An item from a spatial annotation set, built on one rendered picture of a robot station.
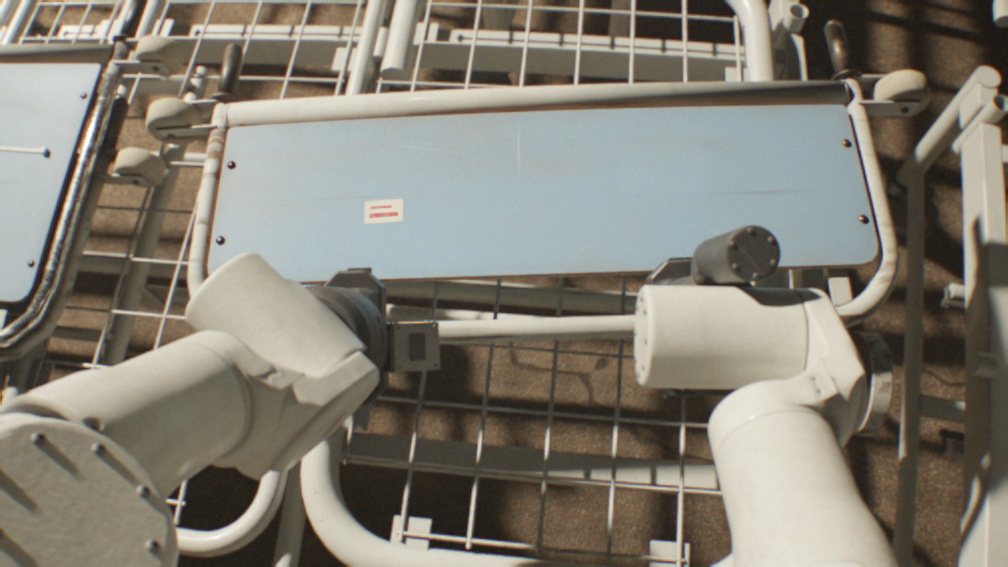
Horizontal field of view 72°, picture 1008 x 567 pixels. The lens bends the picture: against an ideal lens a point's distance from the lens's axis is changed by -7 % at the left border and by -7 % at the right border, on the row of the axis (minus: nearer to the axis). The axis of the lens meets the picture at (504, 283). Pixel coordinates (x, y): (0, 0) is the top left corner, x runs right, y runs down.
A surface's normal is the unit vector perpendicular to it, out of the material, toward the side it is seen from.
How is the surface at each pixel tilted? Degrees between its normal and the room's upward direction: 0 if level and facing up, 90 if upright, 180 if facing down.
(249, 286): 24
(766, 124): 1
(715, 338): 19
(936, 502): 0
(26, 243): 5
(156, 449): 76
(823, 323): 34
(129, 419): 64
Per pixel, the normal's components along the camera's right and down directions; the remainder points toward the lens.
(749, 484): -0.81, -0.51
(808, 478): -0.09, -0.87
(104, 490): 0.70, -0.65
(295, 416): 0.51, 0.32
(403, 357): 0.47, -0.04
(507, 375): -0.05, -0.39
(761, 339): -0.04, -0.03
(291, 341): 0.26, -0.34
